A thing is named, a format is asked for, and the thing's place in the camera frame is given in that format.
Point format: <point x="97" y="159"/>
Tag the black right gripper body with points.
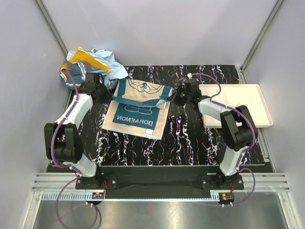
<point x="183" y="97"/>

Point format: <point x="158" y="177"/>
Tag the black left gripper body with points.
<point x="105" y="96"/>

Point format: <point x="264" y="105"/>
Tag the teal beige Doraemon towel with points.
<point x="138" y="108"/>

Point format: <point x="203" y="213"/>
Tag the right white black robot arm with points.
<point x="238" y="129"/>

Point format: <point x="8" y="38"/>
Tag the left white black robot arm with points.
<point x="62" y="140"/>

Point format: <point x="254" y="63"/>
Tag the light blue towel in basket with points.
<point x="118" y="71"/>

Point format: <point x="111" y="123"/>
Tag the yellow towel in basket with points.
<point x="90" y="63"/>

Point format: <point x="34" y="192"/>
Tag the white square tray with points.
<point x="235" y="95"/>

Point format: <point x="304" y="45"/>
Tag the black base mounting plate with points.
<point x="160" y="182"/>

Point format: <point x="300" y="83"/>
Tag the left small circuit board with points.
<point x="98" y="195"/>

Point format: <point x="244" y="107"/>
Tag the small circuit board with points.
<point x="98" y="195"/>
<point x="227" y="196"/>

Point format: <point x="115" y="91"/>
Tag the right small circuit board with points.
<point x="227" y="196"/>

